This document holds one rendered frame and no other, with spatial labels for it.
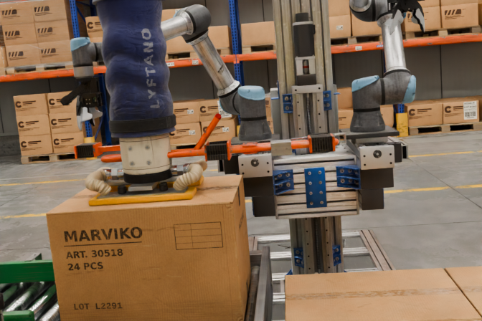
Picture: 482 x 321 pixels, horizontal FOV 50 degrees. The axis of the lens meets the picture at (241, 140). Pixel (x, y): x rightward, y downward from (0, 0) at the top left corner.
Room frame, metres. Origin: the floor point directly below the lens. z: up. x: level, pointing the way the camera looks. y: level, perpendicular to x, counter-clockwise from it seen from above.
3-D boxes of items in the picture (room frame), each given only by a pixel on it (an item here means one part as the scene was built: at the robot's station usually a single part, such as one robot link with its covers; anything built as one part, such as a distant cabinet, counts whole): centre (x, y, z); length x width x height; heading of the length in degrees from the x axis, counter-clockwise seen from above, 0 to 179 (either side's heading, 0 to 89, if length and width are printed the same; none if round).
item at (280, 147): (1.73, -0.13, 1.07); 0.07 x 0.07 x 0.04; 86
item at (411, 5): (1.97, -0.64, 1.56); 0.09 x 0.08 x 0.12; 19
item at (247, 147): (1.87, 0.12, 1.08); 0.93 x 0.30 x 0.04; 86
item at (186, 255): (1.76, 0.32, 0.75); 0.60 x 0.40 x 0.40; 85
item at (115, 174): (1.76, 0.33, 1.01); 0.34 x 0.25 x 0.06; 86
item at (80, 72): (2.04, 0.59, 1.39); 0.08 x 0.08 x 0.05
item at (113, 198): (1.67, 0.34, 0.97); 0.34 x 0.10 x 0.05; 86
